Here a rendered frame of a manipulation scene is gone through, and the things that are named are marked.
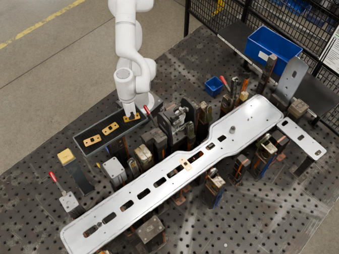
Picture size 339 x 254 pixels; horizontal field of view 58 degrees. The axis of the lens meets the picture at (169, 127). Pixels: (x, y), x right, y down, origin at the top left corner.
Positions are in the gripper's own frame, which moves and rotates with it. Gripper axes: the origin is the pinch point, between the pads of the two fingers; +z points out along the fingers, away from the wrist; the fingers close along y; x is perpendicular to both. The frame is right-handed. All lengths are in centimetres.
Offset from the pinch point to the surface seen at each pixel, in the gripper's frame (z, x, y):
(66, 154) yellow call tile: 2.6, -35.7, 10.6
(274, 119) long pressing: 19, 80, 18
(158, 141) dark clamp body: 10.9, 10.0, 13.6
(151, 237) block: 16, -8, 58
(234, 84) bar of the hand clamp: 0, 59, -1
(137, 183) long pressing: 18.6, -6.5, 29.5
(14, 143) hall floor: 119, -101, -85
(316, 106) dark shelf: 15, 106, 19
